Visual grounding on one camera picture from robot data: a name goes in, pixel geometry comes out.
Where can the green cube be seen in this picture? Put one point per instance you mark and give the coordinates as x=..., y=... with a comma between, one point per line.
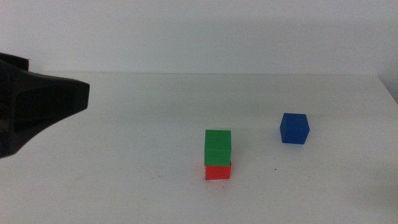
x=217, y=147

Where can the blue cube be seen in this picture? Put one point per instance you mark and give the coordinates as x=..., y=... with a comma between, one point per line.
x=293, y=129

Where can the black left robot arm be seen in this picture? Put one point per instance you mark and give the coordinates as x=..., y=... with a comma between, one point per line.
x=37, y=105

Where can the red cube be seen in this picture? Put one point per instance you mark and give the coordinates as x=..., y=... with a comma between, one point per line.
x=217, y=172

